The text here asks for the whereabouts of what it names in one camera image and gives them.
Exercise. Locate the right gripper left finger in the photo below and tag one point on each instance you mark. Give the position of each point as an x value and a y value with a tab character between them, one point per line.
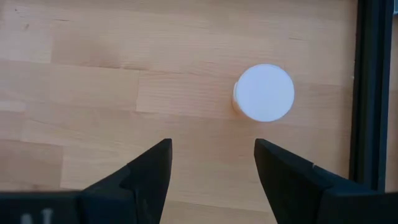
124	196

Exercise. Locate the orange pill bottle white cap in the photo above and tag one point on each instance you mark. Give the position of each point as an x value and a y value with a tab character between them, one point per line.
264	93

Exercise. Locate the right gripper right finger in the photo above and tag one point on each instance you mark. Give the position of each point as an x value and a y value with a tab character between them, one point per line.
311	199

